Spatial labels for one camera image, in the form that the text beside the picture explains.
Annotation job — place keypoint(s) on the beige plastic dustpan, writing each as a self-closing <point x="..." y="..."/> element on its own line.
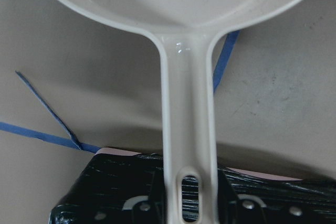
<point x="185" y="33"/>

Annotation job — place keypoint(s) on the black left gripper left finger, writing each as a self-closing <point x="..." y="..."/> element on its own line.
<point x="153" y="209"/>

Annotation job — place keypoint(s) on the bin with black trash bag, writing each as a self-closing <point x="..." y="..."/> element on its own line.
<point x="110" y="185"/>

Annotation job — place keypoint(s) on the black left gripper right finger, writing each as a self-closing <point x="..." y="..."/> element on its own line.
<point x="237" y="208"/>

